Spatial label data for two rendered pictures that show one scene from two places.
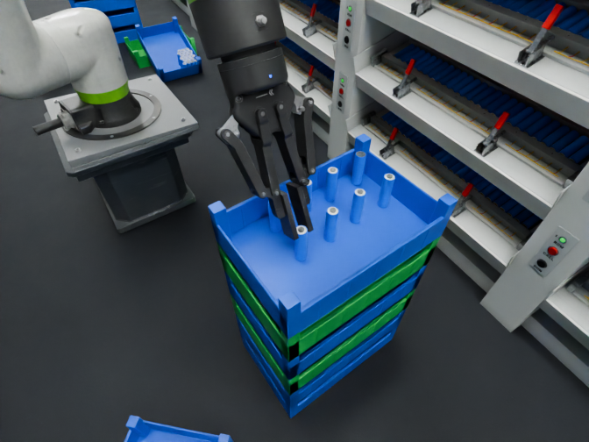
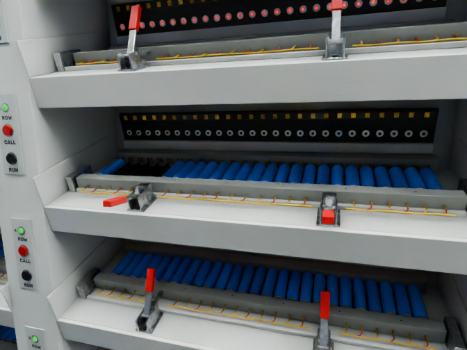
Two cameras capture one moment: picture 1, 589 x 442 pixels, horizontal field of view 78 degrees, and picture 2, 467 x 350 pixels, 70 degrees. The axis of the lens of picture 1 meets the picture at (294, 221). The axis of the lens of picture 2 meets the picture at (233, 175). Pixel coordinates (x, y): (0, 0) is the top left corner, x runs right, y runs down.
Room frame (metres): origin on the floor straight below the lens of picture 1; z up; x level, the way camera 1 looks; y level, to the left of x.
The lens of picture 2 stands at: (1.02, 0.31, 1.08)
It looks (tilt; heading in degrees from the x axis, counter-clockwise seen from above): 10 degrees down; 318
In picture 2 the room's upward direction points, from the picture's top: 1 degrees counter-clockwise
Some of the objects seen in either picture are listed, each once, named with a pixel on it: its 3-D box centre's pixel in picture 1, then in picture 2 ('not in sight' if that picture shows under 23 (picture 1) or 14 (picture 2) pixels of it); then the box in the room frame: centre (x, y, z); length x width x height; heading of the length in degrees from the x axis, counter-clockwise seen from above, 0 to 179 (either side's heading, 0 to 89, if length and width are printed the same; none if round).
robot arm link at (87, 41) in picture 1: (86, 56); not in sight; (0.86, 0.49, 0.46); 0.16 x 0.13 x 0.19; 146
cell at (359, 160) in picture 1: (358, 168); not in sight; (0.49, -0.11, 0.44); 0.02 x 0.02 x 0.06
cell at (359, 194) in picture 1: (357, 205); not in sight; (0.40, -0.10, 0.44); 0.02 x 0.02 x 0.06
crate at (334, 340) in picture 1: (324, 278); not in sight; (0.37, -0.06, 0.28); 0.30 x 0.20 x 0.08; 125
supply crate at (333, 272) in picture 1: (331, 221); not in sight; (0.37, -0.06, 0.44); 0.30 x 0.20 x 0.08; 125
